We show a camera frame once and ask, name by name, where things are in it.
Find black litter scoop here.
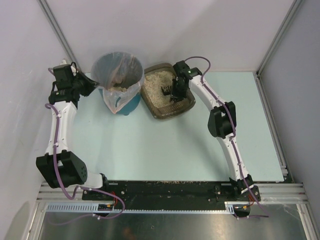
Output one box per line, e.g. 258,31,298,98
160,85,172,96

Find brown litter box tray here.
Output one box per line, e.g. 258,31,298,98
140,63,196,120

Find clear plastic bin liner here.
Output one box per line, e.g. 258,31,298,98
90,51,145,115

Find teal trash bin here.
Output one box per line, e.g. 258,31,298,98
98,87,141,116

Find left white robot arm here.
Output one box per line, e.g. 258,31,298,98
36,61,109,200

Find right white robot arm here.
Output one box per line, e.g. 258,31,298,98
170,60,258,202

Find cat litter pellets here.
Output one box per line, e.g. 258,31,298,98
144,71,175,108

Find dumped litter clumps pile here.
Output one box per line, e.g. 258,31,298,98
107,84,128,92

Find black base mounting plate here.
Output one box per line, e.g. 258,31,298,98
82,180,261,213

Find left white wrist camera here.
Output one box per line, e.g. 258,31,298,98
60,59,67,65

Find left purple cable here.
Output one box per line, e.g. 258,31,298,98
44,67,126,226

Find grey slotted cable duct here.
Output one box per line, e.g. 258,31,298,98
46,201,253,215

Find aluminium frame rail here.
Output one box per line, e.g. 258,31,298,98
257,183,308,204

